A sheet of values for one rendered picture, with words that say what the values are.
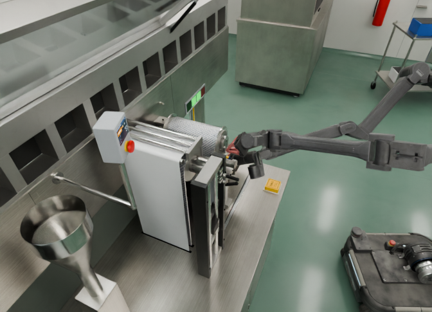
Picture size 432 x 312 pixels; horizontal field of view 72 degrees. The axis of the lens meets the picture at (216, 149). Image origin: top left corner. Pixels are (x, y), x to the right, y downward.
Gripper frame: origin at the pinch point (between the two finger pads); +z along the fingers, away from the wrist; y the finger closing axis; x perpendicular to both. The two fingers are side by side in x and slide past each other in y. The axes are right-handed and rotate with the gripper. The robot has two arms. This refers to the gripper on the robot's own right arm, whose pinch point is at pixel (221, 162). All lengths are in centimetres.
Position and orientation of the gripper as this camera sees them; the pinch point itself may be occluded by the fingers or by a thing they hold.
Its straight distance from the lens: 149.7
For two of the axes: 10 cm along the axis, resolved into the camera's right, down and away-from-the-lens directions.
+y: 4.0, -5.9, 7.0
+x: -4.7, -7.9, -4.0
